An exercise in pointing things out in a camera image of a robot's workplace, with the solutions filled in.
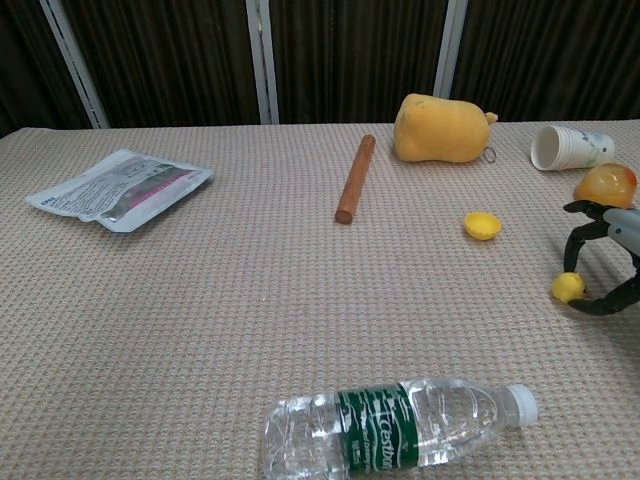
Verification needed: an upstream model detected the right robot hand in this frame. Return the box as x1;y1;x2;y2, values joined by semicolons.
563;199;640;317

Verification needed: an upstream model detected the small yellow toy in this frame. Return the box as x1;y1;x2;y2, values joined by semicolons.
551;272;587;305

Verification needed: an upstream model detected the yellow plush toy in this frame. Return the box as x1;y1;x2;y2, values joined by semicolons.
393;93;500;164

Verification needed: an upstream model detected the orange translucent ball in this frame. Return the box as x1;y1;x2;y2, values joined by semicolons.
573;162;639;209

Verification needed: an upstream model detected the white paper cup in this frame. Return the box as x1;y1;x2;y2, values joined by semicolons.
530;124;616;173

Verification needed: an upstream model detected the dark pleated curtain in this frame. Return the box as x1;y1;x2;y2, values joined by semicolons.
452;0;640;123
0;0;94;139
269;0;449;125
59;0;264;129

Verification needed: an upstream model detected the brown wooden stick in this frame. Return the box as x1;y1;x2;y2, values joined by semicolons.
334;133;377;226

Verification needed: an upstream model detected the clear water bottle green label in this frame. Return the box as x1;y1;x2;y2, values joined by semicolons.
263;382;540;480

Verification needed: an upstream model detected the beige woven tablecloth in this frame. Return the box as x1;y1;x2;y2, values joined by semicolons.
0;118;640;480

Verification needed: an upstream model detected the white printed plastic pouch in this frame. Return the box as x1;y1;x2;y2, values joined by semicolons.
25;148;215;235

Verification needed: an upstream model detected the white frame post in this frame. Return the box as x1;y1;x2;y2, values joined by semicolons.
39;0;110;130
245;0;280;126
432;0;469;100

